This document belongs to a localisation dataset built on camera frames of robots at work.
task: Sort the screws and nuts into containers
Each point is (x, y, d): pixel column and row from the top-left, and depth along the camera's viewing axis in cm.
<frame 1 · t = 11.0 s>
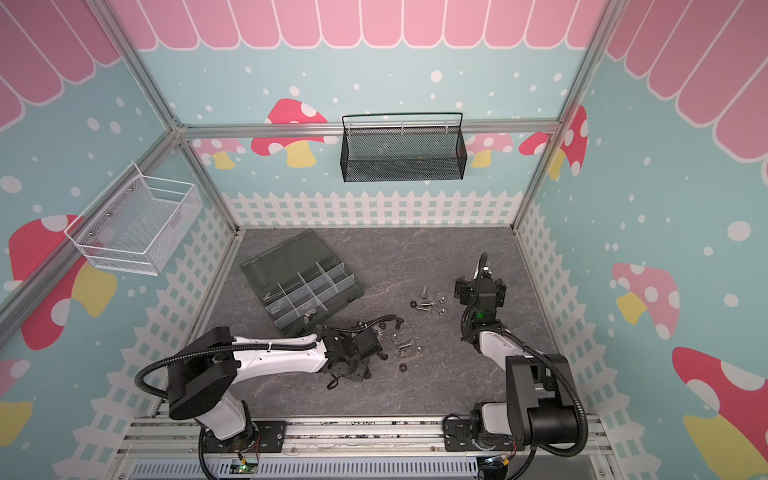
left hand: (353, 373, 85), fingers open
right hand: (478, 277, 90), fingers open
dark green compartment organizer box: (304, 281, 101), point 5 cm above the table
long silver hex bolt: (424, 292, 103), on the table
silver hex bolt: (424, 309, 99), on the table
black hex nut front: (403, 367, 87), on the table
black hex bolt right: (398, 320, 96), on the table

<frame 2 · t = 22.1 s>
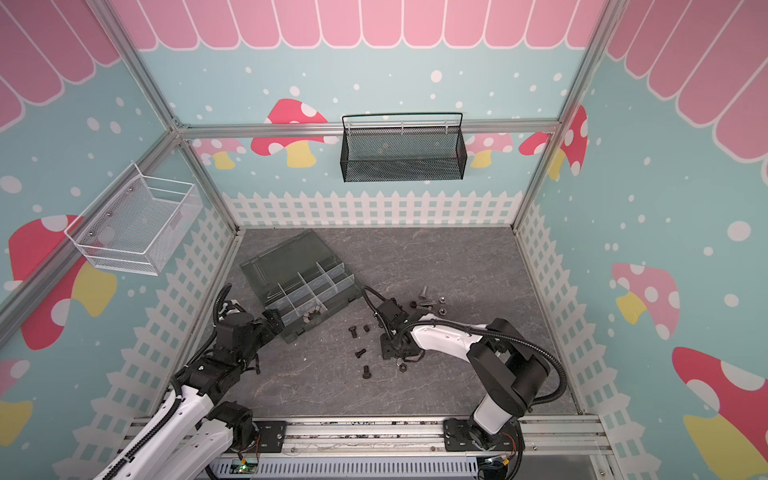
left hand: (268, 325, 82), fingers open
right hand: (389, 350, 88), fingers open
black hex bolt lower: (357, 354, 89), on the table
black hex bolt front: (366, 374, 85), on the table
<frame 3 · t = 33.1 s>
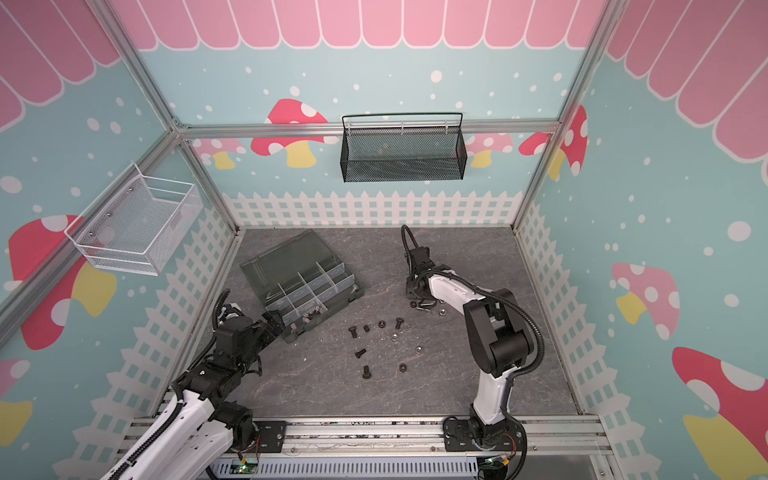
left hand: (271, 326, 83), fingers open
right hand: (416, 289, 97), fingers open
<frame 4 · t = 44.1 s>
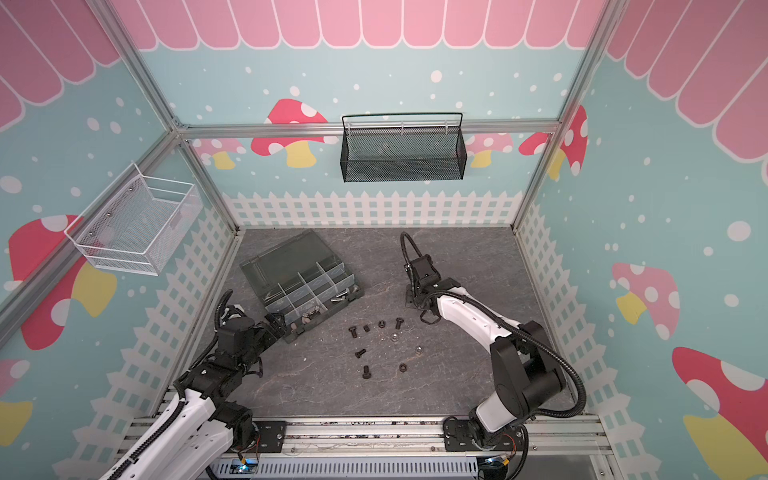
left hand: (273, 328, 83), fingers open
right hand: (415, 295, 90), fingers open
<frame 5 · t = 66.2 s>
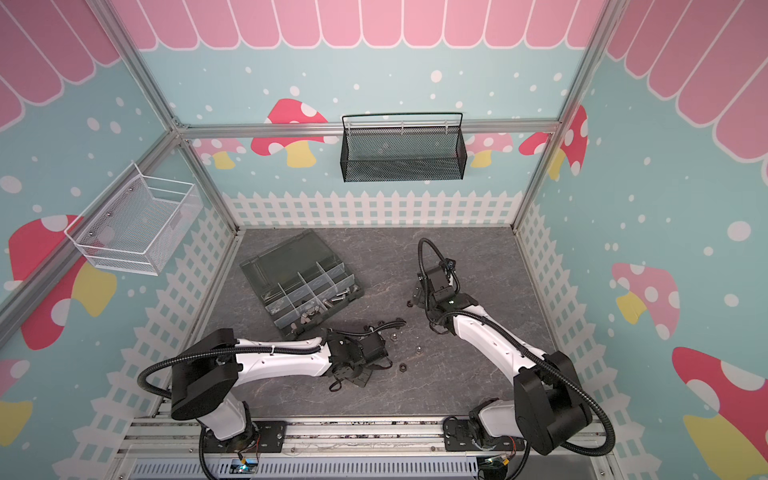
left hand: (357, 375, 84), fingers closed
right hand: (430, 292, 88), fingers open
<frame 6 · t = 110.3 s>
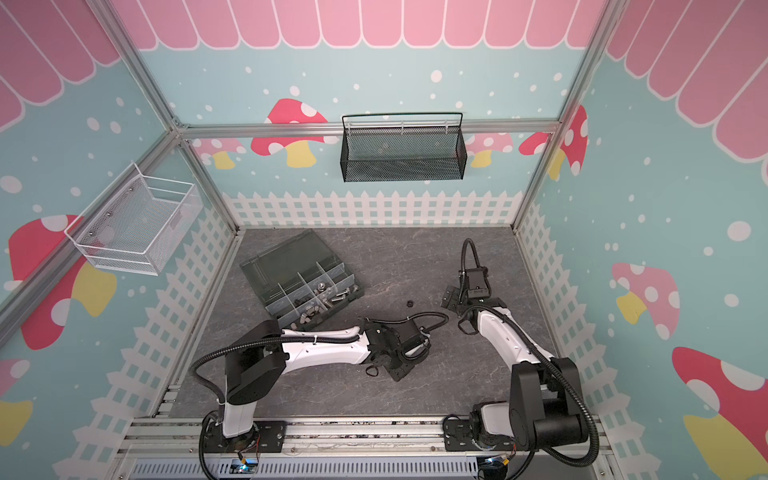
left hand: (399, 369, 84), fingers open
right hand: (458, 299, 91), fingers open
